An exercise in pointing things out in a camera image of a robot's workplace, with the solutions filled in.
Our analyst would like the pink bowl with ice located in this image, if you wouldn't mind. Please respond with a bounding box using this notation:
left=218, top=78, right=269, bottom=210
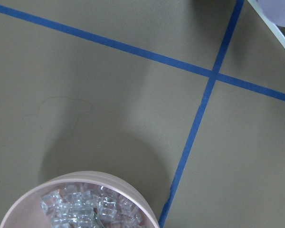
left=0, top=171, right=159, bottom=228

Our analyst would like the purple pastel cup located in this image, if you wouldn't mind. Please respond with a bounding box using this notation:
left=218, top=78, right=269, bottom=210
left=257, top=0, right=285, bottom=27

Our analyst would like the white wire cup rack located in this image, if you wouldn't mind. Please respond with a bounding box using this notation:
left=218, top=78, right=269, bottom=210
left=248, top=0, right=285, bottom=49

